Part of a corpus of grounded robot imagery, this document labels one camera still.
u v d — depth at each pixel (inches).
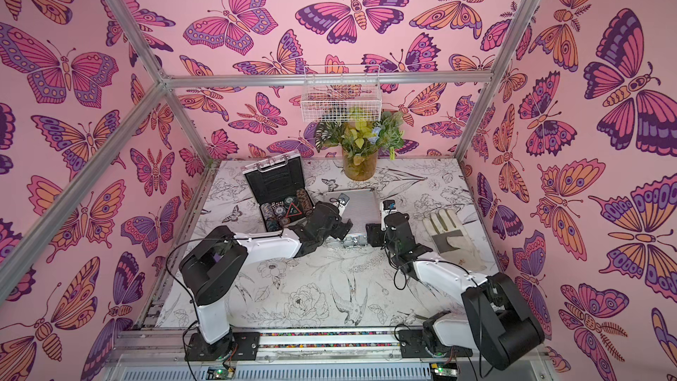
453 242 36.4
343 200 31.4
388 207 30.6
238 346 28.7
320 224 27.9
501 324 16.4
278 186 39.1
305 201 40.2
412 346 28.7
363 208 37.8
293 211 39.5
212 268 19.0
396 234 26.0
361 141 36.8
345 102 41.6
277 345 29.4
